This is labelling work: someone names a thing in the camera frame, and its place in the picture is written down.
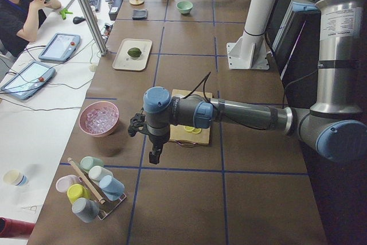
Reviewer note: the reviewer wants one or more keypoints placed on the pink bowl with ice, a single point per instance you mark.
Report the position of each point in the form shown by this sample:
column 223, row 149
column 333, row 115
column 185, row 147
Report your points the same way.
column 99, row 119

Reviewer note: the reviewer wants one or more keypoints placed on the green bowl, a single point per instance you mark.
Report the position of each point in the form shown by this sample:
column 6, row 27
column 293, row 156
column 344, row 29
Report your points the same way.
column 184, row 7

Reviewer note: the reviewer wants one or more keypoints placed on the teach pendant tablet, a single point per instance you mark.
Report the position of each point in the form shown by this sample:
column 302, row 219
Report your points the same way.
column 60, row 48
column 28, row 81

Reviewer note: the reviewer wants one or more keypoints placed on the green clamp tool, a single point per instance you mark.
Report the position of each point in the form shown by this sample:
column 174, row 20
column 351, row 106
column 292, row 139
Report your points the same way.
column 64, row 12

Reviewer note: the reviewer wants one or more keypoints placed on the wooden rack rod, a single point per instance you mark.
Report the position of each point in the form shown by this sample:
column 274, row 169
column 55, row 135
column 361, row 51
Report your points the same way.
column 91, row 186

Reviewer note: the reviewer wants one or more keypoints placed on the aluminium frame post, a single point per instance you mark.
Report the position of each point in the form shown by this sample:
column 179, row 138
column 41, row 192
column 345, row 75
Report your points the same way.
column 93, row 27

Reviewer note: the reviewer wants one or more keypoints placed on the white cup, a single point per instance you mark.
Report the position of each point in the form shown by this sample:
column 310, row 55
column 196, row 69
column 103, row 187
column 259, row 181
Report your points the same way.
column 96, row 173

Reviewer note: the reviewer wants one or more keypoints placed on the upper teach pendant tablet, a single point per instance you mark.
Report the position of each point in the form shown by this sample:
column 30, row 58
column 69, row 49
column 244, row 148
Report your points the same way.
column 60, row 48

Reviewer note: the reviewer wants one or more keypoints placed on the paper cup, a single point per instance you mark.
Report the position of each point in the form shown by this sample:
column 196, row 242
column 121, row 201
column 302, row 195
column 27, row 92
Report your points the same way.
column 15, row 177

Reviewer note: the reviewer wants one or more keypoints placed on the lemon slice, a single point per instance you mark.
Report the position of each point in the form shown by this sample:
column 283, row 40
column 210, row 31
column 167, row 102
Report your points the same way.
column 189, row 128
column 196, row 131

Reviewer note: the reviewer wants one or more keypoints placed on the green cup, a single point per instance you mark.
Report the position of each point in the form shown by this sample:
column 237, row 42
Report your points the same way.
column 88, row 162

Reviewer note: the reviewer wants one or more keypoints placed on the seated person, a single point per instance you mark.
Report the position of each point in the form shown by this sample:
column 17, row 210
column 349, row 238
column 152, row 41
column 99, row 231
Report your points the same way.
column 20, row 22

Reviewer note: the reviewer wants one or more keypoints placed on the black computer mouse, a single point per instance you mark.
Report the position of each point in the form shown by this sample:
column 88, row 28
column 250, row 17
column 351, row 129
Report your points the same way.
column 78, row 20

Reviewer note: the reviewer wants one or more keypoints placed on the red object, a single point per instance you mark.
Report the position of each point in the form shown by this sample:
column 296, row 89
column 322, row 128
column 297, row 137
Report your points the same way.
column 11, row 228

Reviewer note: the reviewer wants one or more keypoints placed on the lower lemon slice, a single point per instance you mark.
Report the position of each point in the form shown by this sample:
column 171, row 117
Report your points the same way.
column 196, row 131

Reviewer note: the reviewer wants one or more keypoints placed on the grey cup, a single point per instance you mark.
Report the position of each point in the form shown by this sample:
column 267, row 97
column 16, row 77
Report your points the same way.
column 85, row 209

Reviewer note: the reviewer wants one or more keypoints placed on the green avocado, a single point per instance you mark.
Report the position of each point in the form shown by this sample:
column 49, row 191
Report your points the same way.
column 134, row 52

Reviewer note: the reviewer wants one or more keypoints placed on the yellow cup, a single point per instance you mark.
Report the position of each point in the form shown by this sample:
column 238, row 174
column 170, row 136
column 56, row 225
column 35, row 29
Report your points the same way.
column 77, row 191

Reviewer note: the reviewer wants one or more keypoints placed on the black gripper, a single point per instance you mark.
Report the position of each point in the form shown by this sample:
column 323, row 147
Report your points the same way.
column 156, row 141

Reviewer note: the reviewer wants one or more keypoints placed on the pink cup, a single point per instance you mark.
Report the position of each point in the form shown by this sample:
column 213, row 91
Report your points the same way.
column 63, row 183

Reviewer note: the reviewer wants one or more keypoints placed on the grey folded cloth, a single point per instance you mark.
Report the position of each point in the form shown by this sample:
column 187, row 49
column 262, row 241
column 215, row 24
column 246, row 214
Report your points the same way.
column 139, row 14

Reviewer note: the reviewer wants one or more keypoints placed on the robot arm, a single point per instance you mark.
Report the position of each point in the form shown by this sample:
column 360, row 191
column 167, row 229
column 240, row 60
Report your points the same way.
column 330, row 126

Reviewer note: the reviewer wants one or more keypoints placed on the white rabbit tray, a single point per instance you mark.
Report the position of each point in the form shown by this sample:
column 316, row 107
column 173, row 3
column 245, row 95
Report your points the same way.
column 123, row 61

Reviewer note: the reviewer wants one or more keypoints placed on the bamboo cutting board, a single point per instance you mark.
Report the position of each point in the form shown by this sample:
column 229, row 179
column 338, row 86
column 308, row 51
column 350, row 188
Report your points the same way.
column 200, row 139

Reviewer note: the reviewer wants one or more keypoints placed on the blue cup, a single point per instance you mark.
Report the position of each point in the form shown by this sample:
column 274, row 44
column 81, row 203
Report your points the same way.
column 111, row 187

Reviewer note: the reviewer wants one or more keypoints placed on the upper lemon slice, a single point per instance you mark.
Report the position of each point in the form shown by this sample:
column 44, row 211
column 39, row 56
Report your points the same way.
column 189, row 128

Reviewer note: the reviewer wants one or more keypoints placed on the lower teach pendant tablet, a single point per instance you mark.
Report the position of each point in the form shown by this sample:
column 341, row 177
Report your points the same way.
column 28, row 81

